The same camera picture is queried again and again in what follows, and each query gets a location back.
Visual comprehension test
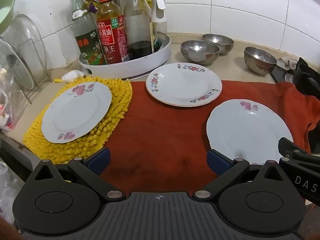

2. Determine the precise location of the soy sauce bottle red label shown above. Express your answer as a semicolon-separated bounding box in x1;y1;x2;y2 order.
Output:
96;0;131;64

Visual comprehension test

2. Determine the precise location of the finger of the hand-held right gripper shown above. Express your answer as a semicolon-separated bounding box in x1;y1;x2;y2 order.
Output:
278;137;320;201

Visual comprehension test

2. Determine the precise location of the black gas stove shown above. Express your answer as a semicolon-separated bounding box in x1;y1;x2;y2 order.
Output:
270;57;320;97

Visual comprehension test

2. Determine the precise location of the clear plastic bag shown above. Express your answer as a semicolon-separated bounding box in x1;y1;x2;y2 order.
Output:
0;67;28;131

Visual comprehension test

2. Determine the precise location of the white scalloped floral plate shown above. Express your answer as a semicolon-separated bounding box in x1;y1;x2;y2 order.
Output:
206;99;294;165

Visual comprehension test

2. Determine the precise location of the large glass lid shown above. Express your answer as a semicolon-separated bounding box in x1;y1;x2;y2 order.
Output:
7;14;48;87

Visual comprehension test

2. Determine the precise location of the yellow chenille mat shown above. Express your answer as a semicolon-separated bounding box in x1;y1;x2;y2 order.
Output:
22;76;133;164

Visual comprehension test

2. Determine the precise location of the white rotating condiment rack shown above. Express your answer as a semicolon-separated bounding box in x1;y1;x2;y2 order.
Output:
70;0;172;78

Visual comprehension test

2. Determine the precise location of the white plate floral rim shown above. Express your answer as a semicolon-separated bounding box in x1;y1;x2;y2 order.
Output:
146;63;222;107

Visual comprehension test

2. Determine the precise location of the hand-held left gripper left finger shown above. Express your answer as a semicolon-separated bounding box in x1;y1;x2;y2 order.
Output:
25;147;126;202

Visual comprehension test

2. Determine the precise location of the light green bowl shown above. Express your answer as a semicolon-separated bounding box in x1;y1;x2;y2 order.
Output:
0;0;16;35

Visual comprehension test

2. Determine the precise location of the grey rag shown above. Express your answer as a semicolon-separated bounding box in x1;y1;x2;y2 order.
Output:
278;56;299;71

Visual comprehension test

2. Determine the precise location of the stainless steel bowl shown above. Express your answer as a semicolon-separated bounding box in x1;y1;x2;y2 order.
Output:
180;40;221;64
244;47;278;76
202;33;234;55

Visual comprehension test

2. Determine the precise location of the white garlic bulb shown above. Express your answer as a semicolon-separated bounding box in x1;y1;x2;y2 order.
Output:
62;70;84;82

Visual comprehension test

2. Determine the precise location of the white spray bottle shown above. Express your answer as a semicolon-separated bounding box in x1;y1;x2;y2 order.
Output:
150;0;169;41

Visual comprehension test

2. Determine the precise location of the glass pot lid dark knob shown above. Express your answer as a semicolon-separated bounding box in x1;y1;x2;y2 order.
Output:
0;36;35;91

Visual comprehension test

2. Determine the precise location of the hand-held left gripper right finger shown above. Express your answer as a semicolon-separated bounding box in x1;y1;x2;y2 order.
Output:
192;149;298;202

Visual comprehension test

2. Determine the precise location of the red cloth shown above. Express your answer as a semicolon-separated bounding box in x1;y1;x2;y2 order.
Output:
99;80;320;198

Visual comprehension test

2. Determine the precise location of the clear glass bottle yellow cap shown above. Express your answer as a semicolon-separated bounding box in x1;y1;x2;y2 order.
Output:
123;0;154;61

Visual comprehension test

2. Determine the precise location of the crumpled plastic bag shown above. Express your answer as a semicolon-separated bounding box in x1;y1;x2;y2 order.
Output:
0;160;23;219

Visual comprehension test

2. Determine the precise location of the purple gold capped bottle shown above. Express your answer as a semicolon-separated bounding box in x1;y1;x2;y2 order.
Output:
82;0;99;14

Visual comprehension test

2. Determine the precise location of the clear bottle green label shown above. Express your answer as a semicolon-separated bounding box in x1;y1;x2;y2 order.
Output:
69;0;106;66

